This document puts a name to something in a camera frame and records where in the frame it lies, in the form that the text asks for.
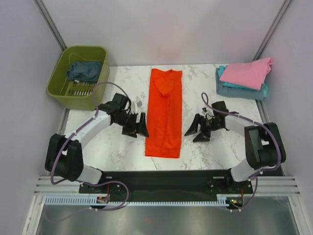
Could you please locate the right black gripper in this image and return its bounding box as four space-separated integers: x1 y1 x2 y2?
184 113 222 142

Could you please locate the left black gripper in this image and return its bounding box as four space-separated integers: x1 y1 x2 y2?
114 112 149 138

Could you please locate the orange t shirt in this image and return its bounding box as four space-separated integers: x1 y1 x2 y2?
145 68 182 159

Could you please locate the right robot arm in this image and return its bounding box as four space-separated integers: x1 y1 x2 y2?
184 101 286 193

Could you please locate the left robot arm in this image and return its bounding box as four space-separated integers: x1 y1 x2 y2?
45 93 149 192

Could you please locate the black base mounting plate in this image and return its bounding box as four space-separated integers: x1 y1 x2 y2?
79 170 253 201

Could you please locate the dark blue crumpled t shirt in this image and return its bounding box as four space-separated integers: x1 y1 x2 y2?
67 62 103 84

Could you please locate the olive green plastic basket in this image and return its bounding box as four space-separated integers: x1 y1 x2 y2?
46 46 110 110

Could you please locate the pink folded t shirt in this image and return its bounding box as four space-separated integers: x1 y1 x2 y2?
220 57 272 90

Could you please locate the teal folded t shirt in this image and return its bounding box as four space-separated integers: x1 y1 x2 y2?
216 66 268 98

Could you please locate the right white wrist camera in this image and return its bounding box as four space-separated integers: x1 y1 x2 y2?
201 108 208 117

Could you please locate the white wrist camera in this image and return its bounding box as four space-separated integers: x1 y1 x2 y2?
131 100 142 114
201 108 208 117

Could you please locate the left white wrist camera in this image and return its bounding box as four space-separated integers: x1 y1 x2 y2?
131 100 142 114

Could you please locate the aluminium rail frame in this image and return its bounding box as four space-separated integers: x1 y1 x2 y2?
23 170 310 235

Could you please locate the light blue cable duct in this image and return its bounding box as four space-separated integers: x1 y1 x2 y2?
45 195 244 207

